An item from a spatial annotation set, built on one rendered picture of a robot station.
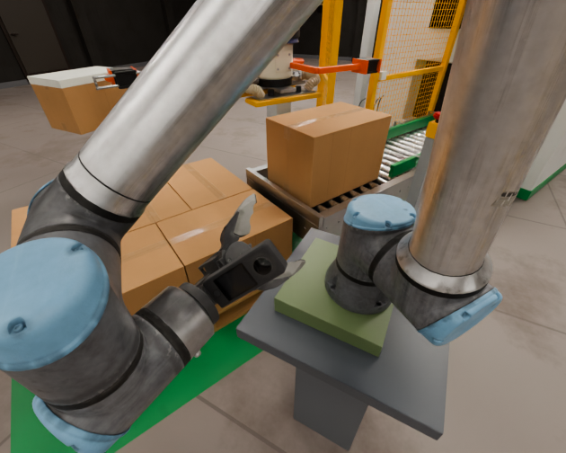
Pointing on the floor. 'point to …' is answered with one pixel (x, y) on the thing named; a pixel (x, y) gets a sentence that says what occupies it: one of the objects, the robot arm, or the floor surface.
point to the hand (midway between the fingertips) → (283, 226)
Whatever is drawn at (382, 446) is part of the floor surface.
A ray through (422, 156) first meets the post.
